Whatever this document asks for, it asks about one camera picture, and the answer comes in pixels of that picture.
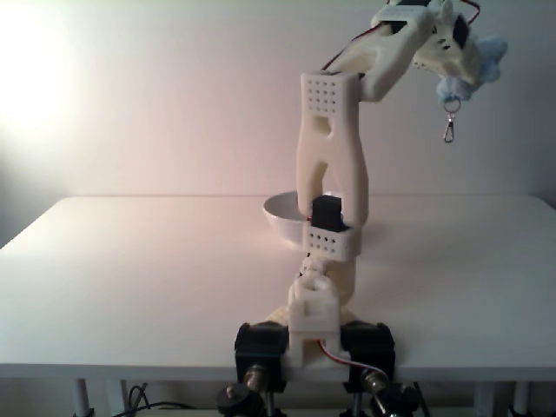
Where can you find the white table leg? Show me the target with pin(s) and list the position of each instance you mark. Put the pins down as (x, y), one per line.
(523, 399)
(483, 395)
(115, 397)
(81, 397)

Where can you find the black tripod mount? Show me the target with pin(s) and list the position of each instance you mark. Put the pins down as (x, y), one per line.
(397, 400)
(238, 401)

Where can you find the black table clamp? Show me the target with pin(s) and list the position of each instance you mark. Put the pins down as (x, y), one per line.
(260, 343)
(369, 343)

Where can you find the white ceramic bowl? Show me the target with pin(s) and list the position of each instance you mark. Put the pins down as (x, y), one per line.
(282, 217)

